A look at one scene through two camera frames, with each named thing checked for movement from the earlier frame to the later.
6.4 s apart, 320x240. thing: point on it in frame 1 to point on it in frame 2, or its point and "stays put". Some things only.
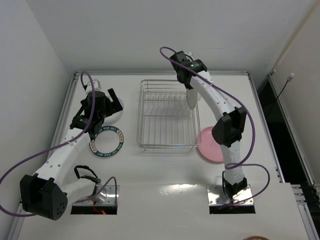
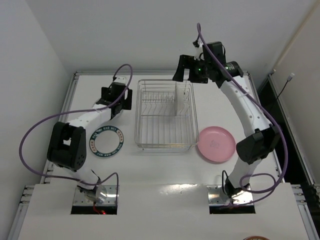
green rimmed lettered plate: [107, 142] stays put
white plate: [192, 97] to [179, 102]
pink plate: [209, 148] stays put
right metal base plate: [217, 197] stays put
